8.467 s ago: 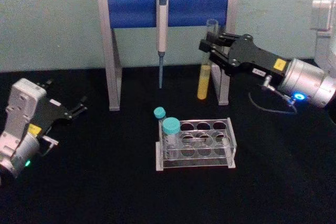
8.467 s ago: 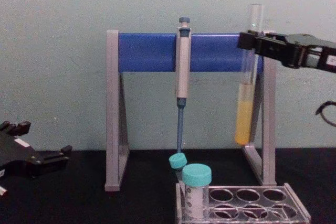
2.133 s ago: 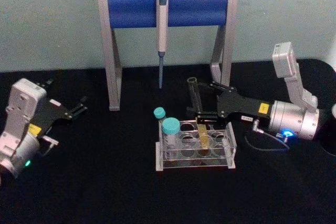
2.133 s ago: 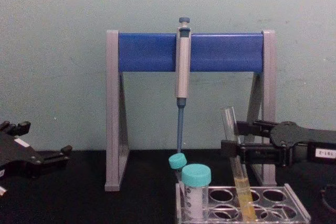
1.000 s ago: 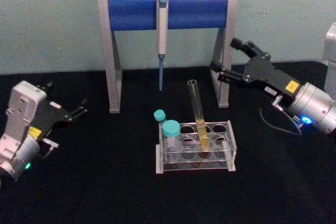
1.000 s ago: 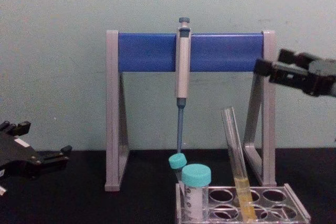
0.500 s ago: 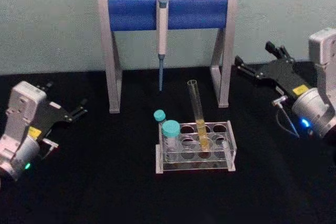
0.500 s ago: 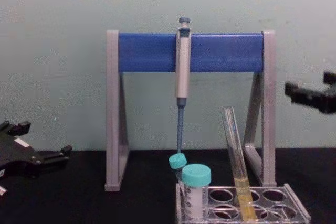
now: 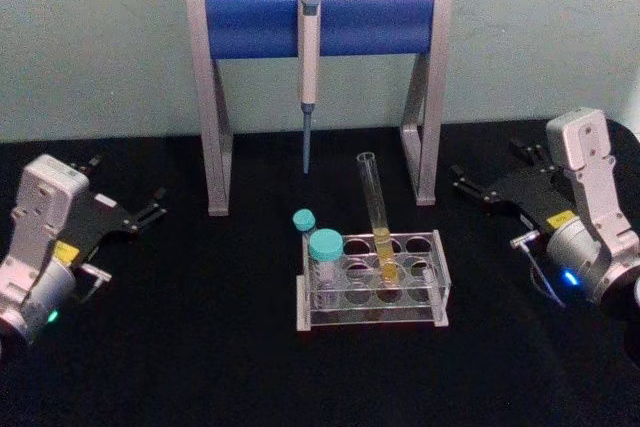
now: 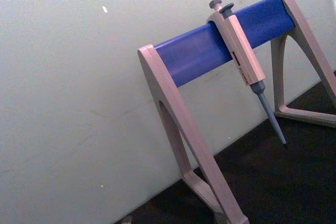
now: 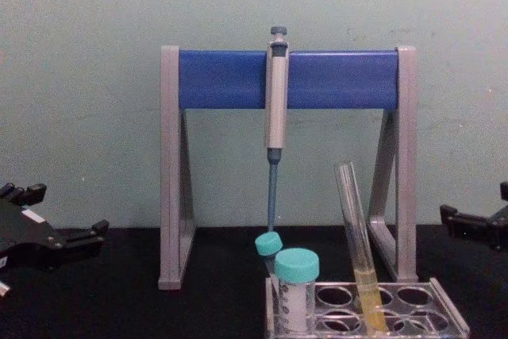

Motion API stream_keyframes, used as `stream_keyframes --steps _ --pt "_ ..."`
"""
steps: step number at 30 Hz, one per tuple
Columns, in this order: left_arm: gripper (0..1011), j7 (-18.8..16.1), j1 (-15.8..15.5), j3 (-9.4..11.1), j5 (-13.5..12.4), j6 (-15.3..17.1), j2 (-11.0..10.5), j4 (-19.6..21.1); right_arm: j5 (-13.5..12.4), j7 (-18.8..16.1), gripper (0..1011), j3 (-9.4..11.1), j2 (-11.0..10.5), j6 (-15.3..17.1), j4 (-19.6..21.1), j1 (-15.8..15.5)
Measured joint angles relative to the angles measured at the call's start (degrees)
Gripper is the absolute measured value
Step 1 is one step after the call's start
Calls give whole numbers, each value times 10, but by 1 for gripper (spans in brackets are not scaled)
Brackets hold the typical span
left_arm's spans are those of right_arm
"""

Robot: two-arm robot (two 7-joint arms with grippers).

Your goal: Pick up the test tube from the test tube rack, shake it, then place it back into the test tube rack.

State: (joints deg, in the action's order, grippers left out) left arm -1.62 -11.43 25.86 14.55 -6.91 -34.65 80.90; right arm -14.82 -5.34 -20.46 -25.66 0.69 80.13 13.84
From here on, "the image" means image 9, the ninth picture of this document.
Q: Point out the grey stand with blue bar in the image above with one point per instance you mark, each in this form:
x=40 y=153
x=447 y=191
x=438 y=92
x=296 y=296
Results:
x=250 y=22

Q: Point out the large clear tube teal cap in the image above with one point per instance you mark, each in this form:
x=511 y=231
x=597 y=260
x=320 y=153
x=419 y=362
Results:
x=326 y=244

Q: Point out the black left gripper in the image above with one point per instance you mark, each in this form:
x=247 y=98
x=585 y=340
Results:
x=95 y=222

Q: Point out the clear acrylic tube rack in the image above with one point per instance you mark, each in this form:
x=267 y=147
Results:
x=441 y=267

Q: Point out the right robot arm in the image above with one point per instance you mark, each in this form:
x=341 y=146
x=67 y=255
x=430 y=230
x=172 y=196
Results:
x=585 y=172

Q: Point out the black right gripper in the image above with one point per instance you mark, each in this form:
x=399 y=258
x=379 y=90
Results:
x=540 y=197

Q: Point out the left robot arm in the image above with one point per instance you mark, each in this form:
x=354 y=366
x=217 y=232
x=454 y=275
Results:
x=40 y=207

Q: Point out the white and blue pipette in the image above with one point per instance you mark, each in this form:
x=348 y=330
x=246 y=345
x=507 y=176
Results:
x=309 y=62

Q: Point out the small clear tube teal cap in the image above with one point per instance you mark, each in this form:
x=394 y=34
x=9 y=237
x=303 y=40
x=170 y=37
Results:
x=304 y=219

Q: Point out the black table cloth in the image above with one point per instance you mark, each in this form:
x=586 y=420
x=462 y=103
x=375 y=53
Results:
x=200 y=372

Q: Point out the glass tube with yellow liquid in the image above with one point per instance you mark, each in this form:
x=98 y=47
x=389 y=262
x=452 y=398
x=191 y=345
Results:
x=372 y=187

